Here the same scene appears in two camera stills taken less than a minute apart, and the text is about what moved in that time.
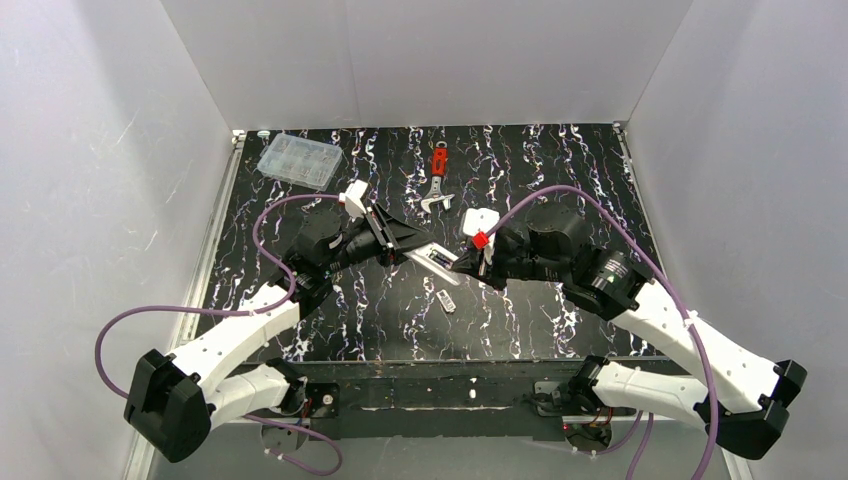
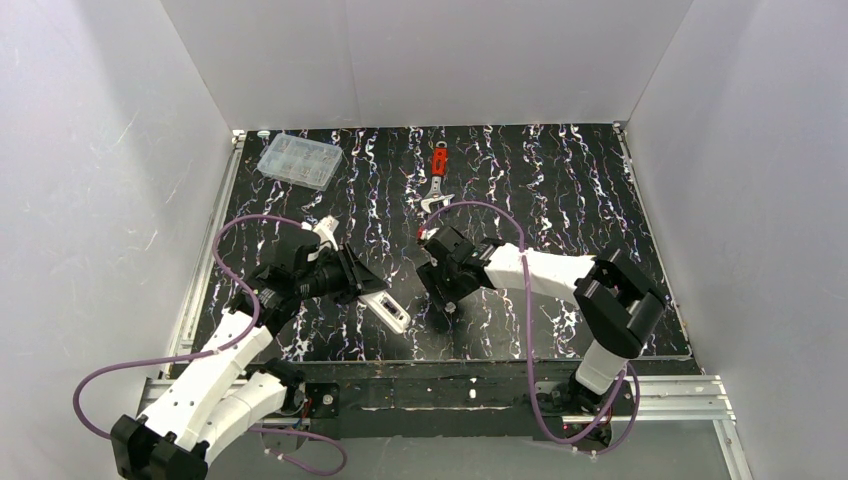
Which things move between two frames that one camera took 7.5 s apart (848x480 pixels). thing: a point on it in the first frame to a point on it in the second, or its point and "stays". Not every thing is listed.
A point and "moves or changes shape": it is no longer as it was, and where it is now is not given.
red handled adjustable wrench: x=440 y=169 stays
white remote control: x=436 y=259 moves or changes shape
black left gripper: x=383 y=230 to x=357 y=273
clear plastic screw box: x=301 y=161 stays
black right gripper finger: x=471 y=265 to x=443 y=316
